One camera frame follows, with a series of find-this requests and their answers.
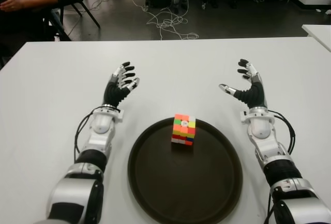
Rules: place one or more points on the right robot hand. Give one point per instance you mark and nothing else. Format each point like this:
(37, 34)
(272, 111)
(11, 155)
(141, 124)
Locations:
(254, 94)

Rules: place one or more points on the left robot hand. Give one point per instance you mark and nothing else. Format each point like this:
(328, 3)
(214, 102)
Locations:
(113, 94)

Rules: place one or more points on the multicoloured Rubik's cube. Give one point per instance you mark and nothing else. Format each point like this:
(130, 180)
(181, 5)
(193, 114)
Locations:
(183, 131)

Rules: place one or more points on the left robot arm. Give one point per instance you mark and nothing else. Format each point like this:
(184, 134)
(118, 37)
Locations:
(95, 141)

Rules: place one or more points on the person's bare forearm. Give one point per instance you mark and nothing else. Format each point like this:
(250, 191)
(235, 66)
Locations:
(33, 1)

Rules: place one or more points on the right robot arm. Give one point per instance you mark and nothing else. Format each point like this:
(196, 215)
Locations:
(269, 146)

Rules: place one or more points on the dark brown round plate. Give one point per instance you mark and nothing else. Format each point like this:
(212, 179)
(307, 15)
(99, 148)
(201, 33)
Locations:
(186, 182)

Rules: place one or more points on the white side table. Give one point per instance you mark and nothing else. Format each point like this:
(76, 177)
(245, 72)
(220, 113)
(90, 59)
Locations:
(319, 35)

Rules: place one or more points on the seated person in black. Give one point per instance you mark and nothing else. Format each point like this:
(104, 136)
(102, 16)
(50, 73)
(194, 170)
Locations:
(23, 24)

